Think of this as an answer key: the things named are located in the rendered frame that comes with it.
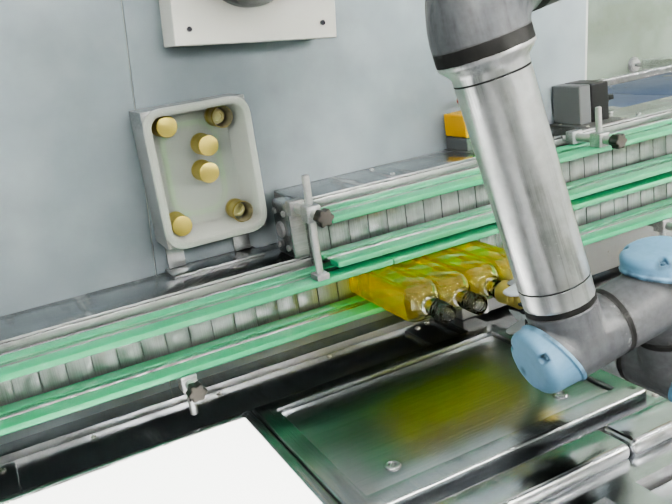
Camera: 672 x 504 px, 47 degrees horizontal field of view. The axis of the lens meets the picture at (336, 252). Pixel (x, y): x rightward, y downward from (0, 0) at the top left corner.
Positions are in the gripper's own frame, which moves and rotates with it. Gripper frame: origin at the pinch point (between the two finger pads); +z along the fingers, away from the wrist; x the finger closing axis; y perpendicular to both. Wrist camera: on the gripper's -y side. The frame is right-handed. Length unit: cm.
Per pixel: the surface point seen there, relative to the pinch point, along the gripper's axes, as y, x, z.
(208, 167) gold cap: 33, -23, 35
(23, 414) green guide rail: 70, 3, 22
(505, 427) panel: 12.4, 12.5, -10.6
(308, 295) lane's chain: 22.1, 0.8, 27.9
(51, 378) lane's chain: 65, 2, 28
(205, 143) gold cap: 33, -27, 35
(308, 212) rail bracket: 23.6, -15.6, 19.1
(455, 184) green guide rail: -4.2, -13.8, 20.0
